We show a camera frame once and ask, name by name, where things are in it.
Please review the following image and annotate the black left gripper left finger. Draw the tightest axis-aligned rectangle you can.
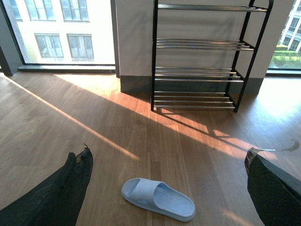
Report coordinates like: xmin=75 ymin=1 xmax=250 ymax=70
xmin=0 ymin=146 xmax=93 ymax=226

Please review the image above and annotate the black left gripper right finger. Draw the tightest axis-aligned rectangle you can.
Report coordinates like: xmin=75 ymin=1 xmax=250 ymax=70
xmin=245 ymin=147 xmax=301 ymax=226

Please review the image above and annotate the black metal shoe rack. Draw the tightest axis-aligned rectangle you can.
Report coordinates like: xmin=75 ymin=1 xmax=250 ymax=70
xmin=150 ymin=0 xmax=274 ymax=112

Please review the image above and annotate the light blue slide sandal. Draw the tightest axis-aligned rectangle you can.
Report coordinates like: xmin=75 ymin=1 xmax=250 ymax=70
xmin=121 ymin=178 xmax=196 ymax=222

